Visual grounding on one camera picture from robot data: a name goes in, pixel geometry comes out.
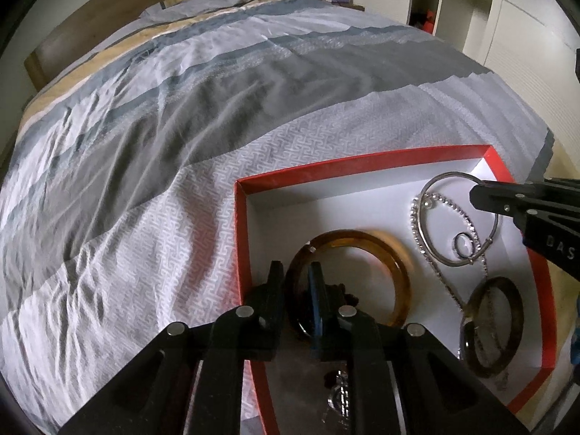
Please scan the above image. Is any thin silver bangle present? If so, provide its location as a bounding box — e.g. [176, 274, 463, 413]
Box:
[411, 171, 500, 268]

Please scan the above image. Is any striped bed duvet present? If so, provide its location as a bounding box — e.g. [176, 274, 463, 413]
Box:
[1, 0, 554, 434]

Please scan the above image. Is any twisted silver hoop earring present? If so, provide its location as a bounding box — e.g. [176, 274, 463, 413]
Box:
[452, 232, 476, 259]

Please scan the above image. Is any amber bangle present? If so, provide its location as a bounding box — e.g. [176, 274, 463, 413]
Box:
[284, 229, 412, 328]

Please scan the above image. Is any red shallow box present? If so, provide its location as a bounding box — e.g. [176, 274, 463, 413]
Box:
[235, 145, 556, 434]

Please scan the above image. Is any silver wristwatch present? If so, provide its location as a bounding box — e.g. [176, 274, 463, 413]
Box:
[323, 369, 350, 434]

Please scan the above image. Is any dark olive bangle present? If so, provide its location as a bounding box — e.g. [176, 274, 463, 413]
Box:
[460, 276, 524, 379]

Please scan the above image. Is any white wardrobe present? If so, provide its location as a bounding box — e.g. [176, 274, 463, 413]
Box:
[334, 0, 580, 114]

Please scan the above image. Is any wooden headboard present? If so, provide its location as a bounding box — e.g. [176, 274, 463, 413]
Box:
[25, 0, 162, 90]

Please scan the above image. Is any red item in wardrobe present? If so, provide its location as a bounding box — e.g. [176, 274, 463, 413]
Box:
[418, 10, 436, 34]

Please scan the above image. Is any wooden bedside table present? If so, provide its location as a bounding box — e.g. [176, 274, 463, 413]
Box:
[331, 2, 366, 12]

